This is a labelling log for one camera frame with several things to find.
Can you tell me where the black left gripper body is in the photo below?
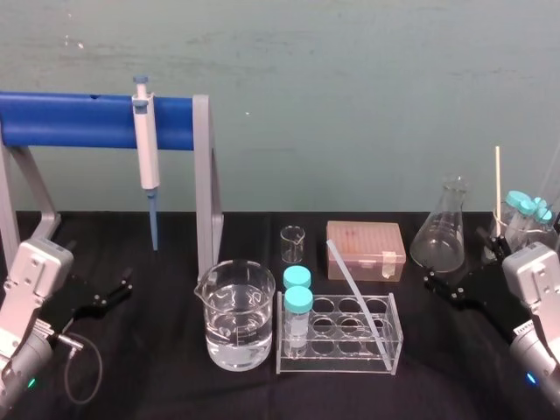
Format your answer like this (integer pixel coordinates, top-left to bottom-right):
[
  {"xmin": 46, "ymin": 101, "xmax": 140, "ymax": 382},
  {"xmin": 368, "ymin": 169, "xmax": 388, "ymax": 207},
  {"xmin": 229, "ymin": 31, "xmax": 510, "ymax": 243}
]
[{"xmin": 41, "ymin": 273, "xmax": 95, "ymax": 336}]

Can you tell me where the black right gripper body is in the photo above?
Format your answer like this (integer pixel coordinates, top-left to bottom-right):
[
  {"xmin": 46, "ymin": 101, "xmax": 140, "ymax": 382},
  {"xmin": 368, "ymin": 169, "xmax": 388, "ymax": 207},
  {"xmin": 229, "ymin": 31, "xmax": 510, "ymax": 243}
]
[{"xmin": 464, "ymin": 257, "xmax": 533, "ymax": 341}]

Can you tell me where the clear glass stirring rod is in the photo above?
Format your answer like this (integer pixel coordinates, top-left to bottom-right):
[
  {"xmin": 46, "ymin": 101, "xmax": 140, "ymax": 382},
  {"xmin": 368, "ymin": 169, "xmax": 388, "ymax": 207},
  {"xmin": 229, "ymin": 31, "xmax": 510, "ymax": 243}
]
[{"xmin": 325, "ymin": 238, "xmax": 393, "ymax": 373}]

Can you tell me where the glass beaker holding tubes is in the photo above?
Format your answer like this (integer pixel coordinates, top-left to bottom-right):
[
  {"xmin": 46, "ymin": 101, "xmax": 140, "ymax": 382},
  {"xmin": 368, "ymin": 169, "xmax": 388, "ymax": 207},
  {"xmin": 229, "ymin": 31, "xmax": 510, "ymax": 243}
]
[{"xmin": 491, "ymin": 204, "xmax": 560, "ymax": 257}]

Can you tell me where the clear tube with teal cap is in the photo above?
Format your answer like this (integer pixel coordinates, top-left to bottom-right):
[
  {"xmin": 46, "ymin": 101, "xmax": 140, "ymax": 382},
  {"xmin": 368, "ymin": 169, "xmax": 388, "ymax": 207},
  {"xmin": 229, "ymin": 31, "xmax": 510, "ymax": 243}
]
[
  {"xmin": 283, "ymin": 265, "xmax": 313, "ymax": 291},
  {"xmin": 535, "ymin": 206, "xmax": 554, "ymax": 233},
  {"xmin": 505, "ymin": 190, "xmax": 531, "ymax": 228},
  {"xmin": 283, "ymin": 285, "xmax": 315, "ymax": 359},
  {"xmin": 527, "ymin": 196, "xmax": 548, "ymax": 228}
]

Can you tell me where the glass conical flask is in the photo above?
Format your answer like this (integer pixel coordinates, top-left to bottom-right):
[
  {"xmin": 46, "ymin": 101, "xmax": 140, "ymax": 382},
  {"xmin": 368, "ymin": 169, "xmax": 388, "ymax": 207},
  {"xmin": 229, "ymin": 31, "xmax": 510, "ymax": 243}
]
[{"xmin": 409, "ymin": 175, "xmax": 470, "ymax": 274}]

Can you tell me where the pale wooden stick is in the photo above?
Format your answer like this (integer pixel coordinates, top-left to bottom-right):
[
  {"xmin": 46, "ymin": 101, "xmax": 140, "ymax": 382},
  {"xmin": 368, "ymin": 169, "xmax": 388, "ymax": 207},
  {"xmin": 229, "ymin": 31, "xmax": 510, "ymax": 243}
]
[{"xmin": 493, "ymin": 146, "xmax": 503, "ymax": 240}]

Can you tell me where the blue pipette tip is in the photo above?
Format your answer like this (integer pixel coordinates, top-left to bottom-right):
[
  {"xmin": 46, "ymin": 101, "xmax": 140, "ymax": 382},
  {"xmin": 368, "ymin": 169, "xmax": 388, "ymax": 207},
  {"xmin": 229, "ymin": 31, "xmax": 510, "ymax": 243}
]
[{"xmin": 146, "ymin": 187, "xmax": 160, "ymax": 252}]

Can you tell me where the pink pipette tip box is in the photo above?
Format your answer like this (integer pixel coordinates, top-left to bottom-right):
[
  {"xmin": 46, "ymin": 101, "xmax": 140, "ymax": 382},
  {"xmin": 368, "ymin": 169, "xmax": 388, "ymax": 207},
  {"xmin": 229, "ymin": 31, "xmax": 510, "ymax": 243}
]
[{"xmin": 325, "ymin": 220, "xmax": 408, "ymax": 283}]

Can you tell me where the black table cloth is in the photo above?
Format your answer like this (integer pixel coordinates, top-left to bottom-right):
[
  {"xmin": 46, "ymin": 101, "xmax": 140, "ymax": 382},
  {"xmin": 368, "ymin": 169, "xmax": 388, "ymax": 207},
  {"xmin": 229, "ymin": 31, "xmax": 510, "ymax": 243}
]
[{"xmin": 0, "ymin": 209, "xmax": 560, "ymax": 420}]

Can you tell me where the white pipette with blue plunger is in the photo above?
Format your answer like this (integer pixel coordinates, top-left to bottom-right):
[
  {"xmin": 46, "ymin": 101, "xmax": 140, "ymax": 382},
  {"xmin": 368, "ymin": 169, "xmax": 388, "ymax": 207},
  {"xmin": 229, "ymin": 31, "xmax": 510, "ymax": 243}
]
[{"xmin": 132, "ymin": 74, "xmax": 161, "ymax": 192}]

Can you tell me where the clear acrylic test tube rack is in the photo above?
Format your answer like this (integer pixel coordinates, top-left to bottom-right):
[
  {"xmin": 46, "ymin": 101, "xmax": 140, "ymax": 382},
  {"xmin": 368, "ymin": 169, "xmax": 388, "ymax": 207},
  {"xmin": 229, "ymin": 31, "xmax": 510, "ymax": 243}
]
[{"xmin": 275, "ymin": 290, "xmax": 404, "ymax": 377}]

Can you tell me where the blue and grey pipette stand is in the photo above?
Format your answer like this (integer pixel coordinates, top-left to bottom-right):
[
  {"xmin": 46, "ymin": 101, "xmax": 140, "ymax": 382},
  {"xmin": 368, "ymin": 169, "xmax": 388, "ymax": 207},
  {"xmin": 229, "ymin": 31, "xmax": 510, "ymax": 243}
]
[{"xmin": 0, "ymin": 90, "xmax": 226, "ymax": 281}]

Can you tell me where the large glass beaker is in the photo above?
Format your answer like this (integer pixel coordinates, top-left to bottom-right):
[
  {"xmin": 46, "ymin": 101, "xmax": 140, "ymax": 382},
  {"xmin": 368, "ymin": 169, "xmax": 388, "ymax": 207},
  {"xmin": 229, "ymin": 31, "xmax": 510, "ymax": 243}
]
[{"xmin": 194, "ymin": 259, "xmax": 277, "ymax": 373}]

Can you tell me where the clear water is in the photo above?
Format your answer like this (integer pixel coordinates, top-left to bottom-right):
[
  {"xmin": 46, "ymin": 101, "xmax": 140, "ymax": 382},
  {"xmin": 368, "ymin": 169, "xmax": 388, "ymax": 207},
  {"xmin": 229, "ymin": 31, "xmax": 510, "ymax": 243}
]
[{"xmin": 204, "ymin": 283, "xmax": 274, "ymax": 371}]

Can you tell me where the small glass beaker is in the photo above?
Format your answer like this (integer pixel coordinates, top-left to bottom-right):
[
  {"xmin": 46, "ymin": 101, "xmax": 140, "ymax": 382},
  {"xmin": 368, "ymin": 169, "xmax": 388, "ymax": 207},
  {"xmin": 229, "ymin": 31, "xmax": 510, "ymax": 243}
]
[{"xmin": 280, "ymin": 225, "xmax": 307, "ymax": 265}]

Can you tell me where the thin dark cable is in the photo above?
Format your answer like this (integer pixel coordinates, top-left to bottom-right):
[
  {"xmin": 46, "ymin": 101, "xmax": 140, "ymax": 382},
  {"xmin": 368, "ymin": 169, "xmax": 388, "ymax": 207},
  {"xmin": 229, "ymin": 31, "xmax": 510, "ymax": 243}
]
[{"xmin": 51, "ymin": 332, "xmax": 104, "ymax": 404}]

